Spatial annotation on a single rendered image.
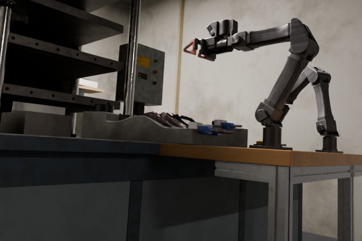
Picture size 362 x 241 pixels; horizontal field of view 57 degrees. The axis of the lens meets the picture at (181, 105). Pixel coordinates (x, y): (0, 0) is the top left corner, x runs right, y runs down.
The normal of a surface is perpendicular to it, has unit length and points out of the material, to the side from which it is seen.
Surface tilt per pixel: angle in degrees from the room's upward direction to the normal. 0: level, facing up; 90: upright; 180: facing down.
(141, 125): 90
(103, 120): 90
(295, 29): 90
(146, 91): 90
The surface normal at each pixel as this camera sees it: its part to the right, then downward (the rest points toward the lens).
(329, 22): -0.67, -0.12
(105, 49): 0.75, -0.04
